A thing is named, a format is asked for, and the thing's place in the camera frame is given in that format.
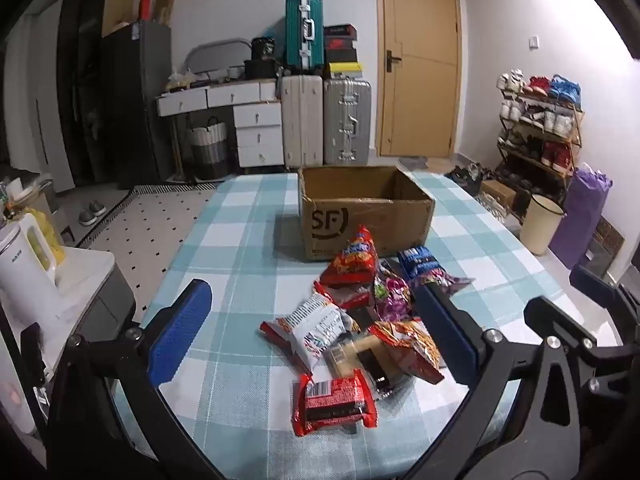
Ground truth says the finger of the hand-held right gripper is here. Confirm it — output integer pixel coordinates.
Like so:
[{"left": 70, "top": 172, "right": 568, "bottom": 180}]
[
  {"left": 569, "top": 263, "right": 640, "bottom": 321},
  {"left": 523, "top": 296, "right": 608, "bottom": 361}
]

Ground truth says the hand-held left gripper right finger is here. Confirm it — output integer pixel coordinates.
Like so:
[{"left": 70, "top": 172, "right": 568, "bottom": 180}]
[{"left": 414, "top": 282, "right": 585, "bottom": 480}]

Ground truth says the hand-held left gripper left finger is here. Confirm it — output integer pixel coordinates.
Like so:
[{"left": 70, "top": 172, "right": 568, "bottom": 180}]
[{"left": 46, "top": 279, "right": 214, "bottom": 480}]

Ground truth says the orange noodle snack bag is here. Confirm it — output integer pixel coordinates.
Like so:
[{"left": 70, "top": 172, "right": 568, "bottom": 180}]
[{"left": 367, "top": 317, "right": 446, "bottom": 386}]

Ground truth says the purple grape candy bag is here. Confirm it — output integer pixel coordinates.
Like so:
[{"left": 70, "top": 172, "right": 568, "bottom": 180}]
[{"left": 372, "top": 260, "right": 416, "bottom": 321}]

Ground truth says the blue cookie packet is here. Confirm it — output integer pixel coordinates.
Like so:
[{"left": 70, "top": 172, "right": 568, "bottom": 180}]
[{"left": 396, "top": 246, "right": 476, "bottom": 291}]

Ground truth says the clear pastry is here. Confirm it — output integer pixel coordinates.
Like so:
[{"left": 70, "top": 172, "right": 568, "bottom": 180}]
[{"left": 322, "top": 332, "right": 416, "bottom": 401}]

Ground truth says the red orange chip bag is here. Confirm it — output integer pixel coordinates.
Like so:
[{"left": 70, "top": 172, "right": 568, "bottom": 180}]
[{"left": 319, "top": 225, "right": 381, "bottom": 288}]

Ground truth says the white printed snack packet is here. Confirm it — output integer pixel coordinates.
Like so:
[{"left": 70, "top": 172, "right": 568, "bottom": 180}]
[{"left": 259, "top": 292, "right": 361, "bottom": 375}]

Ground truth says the red chocolate bar packet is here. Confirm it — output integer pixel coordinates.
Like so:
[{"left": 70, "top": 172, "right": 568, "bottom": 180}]
[{"left": 291, "top": 367, "right": 381, "bottom": 437}]

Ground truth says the brown cardboard box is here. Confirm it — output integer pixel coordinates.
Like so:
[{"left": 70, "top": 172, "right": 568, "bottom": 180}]
[{"left": 298, "top": 165, "right": 436, "bottom": 262}]

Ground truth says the brown patterned panel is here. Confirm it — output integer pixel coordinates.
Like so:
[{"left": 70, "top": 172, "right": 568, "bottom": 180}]
[{"left": 582, "top": 215, "right": 626, "bottom": 278}]

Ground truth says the purple plastic bag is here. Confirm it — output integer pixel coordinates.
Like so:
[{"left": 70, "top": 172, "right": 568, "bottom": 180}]
[{"left": 549, "top": 162, "right": 613, "bottom": 271}]

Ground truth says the cream trash bin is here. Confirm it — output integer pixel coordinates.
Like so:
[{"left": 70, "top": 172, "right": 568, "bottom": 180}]
[{"left": 520, "top": 194, "right": 566, "bottom": 256}]

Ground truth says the white side table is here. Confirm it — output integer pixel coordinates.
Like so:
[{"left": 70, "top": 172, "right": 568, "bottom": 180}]
[{"left": 50, "top": 245, "right": 138, "bottom": 356}]

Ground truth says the cream dotted rug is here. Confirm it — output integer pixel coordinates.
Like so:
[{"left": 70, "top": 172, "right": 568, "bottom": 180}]
[{"left": 75, "top": 182, "right": 221, "bottom": 321}]

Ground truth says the small brown cardboard carton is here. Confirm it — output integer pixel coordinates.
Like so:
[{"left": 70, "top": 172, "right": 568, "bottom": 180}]
[{"left": 480, "top": 179, "right": 516, "bottom": 211}]

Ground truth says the yellow plastic bag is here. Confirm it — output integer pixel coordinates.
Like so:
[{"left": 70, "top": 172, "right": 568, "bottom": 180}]
[{"left": 30, "top": 205, "right": 66, "bottom": 266}]

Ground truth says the scattered pile of shoes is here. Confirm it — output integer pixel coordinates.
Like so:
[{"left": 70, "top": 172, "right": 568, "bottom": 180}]
[{"left": 444, "top": 162, "right": 521, "bottom": 221}]

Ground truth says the shoe rack with shoes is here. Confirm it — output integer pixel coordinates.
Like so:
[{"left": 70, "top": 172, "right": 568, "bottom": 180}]
[{"left": 496, "top": 71, "right": 583, "bottom": 191}]

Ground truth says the white electric kettle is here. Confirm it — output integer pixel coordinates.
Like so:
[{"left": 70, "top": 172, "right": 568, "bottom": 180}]
[{"left": 0, "top": 212, "right": 66, "bottom": 328}]

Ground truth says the woven laundry basket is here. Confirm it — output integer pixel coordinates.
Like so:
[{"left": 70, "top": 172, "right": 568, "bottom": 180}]
[{"left": 186, "top": 116, "right": 228, "bottom": 180}]

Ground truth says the white drawer desk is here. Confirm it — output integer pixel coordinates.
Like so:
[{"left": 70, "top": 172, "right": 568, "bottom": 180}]
[{"left": 156, "top": 80, "right": 285, "bottom": 181}]

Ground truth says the dark grey refrigerator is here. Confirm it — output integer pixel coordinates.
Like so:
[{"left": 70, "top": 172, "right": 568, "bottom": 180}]
[{"left": 100, "top": 21, "right": 173, "bottom": 188}]

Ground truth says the silver suitcase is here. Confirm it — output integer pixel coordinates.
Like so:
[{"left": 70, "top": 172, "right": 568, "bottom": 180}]
[{"left": 322, "top": 77, "right": 373, "bottom": 166}]

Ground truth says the beige suitcase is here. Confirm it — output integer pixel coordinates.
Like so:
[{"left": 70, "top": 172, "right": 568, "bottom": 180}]
[{"left": 279, "top": 75, "right": 325, "bottom": 168}]

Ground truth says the wooden door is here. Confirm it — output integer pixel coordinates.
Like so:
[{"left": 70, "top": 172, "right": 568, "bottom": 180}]
[{"left": 375, "top": 0, "right": 461, "bottom": 158}]

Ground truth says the pale plastic bag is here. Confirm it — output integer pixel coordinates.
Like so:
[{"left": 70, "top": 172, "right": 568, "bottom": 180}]
[{"left": 167, "top": 67, "right": 201, "bottom": 91}]

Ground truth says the black wardrobe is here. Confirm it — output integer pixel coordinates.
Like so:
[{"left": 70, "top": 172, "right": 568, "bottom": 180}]
[{"left": 55, "top": 0, "right": 138, "bottom": 191}]

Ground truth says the white curtain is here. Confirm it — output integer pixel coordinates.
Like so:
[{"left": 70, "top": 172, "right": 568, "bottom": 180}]
[{"left": 5, "top": 0, "right": 76, "bottom": 193}]

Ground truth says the black storage case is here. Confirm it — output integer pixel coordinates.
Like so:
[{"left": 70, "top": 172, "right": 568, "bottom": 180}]
[{"left": 244, "top": 59, "right": 280, "bottom": 81}]

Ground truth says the grey rounded mirror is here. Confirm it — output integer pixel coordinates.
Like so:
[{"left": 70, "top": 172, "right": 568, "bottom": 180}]
[{"left": 186, "top": 38, "right": 253, "bottom": 78}]

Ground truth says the black printed bag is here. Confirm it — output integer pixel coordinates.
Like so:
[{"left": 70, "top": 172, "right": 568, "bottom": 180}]
[{"left": 250, "top": 36, "right": 277, "bottom": 61}]

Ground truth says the teal suitcase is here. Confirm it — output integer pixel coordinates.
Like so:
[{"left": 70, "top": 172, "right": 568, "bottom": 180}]
[{"left": 285, "top": 0, "right": 325, "bottom": 73}]

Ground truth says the brown paper bag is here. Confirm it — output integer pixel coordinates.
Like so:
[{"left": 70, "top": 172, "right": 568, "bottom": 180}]
[{"left": 152, "top": 0, "right": 176, "bottom": 26}]

